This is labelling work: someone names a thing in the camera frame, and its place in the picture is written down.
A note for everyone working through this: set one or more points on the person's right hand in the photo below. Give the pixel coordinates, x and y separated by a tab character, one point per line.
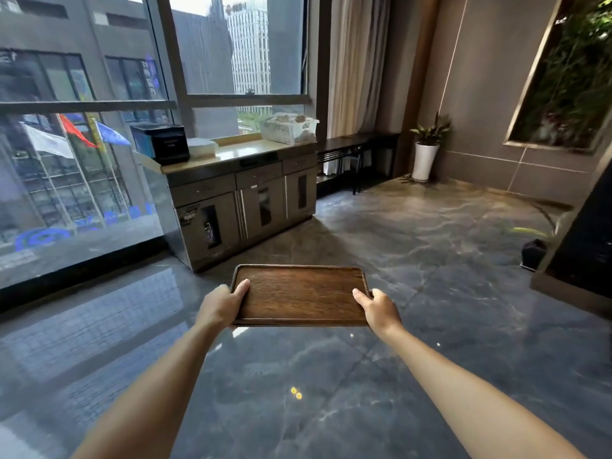
380	311

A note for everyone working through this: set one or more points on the person's left hand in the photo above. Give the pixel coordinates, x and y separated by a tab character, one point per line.
219	306

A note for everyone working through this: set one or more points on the person's right thumb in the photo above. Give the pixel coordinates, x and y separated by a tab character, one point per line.
361	298

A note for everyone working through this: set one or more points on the person's left thumb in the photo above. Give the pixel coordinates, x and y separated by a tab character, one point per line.
240	290

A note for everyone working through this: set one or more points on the dark wooden serving tray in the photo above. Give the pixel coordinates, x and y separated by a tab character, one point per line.
299	296

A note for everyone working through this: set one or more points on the person's left forearm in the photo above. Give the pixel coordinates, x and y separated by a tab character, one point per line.
158	396

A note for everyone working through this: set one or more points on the person's right forearm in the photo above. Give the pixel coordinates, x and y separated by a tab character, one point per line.
473	401

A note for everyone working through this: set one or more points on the grey sideboard cabinet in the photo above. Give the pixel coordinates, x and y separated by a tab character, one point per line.
239	200

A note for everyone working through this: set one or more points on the stack of white plates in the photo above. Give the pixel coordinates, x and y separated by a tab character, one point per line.
201	148

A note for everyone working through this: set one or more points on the dark wooden bench table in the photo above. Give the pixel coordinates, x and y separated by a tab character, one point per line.
356	148

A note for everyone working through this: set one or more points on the white plant pot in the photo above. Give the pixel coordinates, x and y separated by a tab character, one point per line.
424	161

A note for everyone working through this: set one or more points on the white plastic basket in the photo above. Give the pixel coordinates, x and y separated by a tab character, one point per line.
289	130

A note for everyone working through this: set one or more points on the black box appliance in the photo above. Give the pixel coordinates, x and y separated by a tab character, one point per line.
160	143

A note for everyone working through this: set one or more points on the white towels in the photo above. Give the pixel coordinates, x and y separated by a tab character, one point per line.
287	118

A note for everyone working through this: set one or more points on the black dustpan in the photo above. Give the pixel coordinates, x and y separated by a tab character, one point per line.
533	253

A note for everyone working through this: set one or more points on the green potted plant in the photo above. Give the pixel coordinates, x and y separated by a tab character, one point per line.
432	129

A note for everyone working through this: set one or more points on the dark counter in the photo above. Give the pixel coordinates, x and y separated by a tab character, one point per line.
581	234

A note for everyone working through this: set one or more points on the beige curtain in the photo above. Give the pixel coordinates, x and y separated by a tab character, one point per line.
356	66

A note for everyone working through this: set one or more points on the framed green plant wall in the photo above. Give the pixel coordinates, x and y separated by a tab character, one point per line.
566	76

